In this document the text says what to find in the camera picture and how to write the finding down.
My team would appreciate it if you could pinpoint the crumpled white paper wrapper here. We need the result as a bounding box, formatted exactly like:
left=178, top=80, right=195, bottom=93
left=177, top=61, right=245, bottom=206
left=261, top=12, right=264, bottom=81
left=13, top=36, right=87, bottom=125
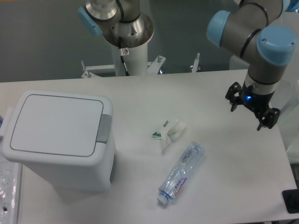
left=151, top=119, right=186, bottom=154

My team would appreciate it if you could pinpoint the black device at table edge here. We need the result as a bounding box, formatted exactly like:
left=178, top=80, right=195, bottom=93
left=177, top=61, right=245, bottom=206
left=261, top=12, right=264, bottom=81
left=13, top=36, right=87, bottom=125
left=282, top=189, right=299, bottom=214

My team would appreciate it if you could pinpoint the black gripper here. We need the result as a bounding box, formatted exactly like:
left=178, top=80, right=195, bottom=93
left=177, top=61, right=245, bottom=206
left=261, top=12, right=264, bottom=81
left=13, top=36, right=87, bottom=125
left=225, top=82, right=280, bottom=131

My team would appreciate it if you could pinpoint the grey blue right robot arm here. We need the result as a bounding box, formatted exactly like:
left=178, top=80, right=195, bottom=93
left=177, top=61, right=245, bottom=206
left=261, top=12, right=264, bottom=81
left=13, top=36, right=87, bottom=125
left=206, top=0, right=299, bottom=121

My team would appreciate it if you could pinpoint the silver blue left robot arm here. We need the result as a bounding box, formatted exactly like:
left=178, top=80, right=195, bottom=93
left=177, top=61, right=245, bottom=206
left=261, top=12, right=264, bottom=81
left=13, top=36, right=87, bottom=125
left=78, top=0, right=290, bottom=128

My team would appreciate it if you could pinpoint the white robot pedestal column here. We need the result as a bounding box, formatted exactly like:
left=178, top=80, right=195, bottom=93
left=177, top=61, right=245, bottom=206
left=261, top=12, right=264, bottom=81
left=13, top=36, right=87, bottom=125
left=111, top=43, right=148, bottom=76

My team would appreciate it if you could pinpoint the white metal base frame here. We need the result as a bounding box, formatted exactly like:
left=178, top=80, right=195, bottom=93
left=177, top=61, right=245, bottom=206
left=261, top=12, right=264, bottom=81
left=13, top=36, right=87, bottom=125
left=81, top=52, right=201, bottom=78

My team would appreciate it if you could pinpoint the white plastic trash can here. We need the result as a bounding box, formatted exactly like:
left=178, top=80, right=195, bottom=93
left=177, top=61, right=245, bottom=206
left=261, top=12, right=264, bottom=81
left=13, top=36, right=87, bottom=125
left=0, top=90, right=116, bottom=192

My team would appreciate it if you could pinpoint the clear empty plastic bottle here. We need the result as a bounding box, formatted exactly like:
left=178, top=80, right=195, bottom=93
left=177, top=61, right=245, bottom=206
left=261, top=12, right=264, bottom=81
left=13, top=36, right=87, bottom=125
left=157, top=142, right=205, bottom=207

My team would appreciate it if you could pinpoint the white tray at left edge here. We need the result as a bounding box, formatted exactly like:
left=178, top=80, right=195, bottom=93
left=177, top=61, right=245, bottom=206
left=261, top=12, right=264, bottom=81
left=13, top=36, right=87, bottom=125
left=0, top=107, right=22, bottom=224

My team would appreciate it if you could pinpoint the black cable on pedestal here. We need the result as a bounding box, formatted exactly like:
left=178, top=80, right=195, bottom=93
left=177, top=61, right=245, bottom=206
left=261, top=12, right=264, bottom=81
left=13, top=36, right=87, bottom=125
left=118, top=36, right=130, bottom=77

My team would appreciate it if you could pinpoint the grey trash can push button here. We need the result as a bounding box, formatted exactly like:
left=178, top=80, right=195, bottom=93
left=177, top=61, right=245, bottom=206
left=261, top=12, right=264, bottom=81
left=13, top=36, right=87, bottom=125
left=96, top=114, right=112, bottom=144

